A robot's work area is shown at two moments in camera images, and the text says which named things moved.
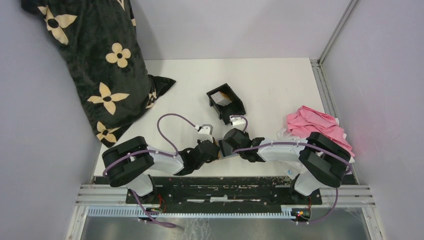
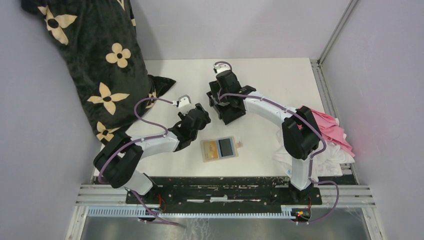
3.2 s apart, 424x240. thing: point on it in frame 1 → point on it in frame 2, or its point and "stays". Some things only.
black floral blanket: x=101 y=43 stays
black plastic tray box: x=235 y=108 stays
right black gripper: x=245 y=134 → x=215 y=88
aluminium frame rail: x=327 y=98 stays
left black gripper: x=215 y=155 → x=206 y=119
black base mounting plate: x=223 y=191 stays
